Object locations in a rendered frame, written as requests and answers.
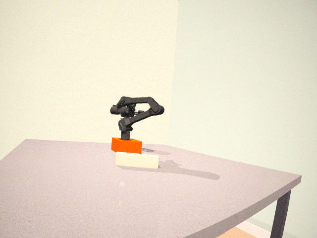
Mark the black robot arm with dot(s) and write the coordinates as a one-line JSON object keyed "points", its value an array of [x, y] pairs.
{"points": [[125, 124]]}

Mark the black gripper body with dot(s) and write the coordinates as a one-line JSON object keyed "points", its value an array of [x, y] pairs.
{"points": [[132, 113]]}

